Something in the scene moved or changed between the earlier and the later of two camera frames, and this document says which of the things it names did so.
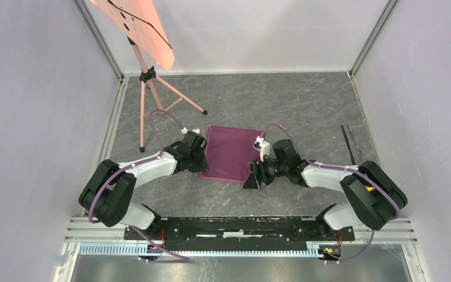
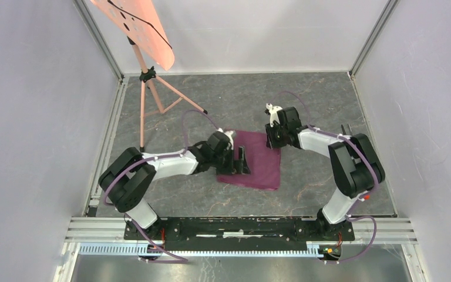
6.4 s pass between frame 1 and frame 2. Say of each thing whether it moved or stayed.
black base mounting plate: stayed
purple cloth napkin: moved
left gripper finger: moved
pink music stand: stayed
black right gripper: moved
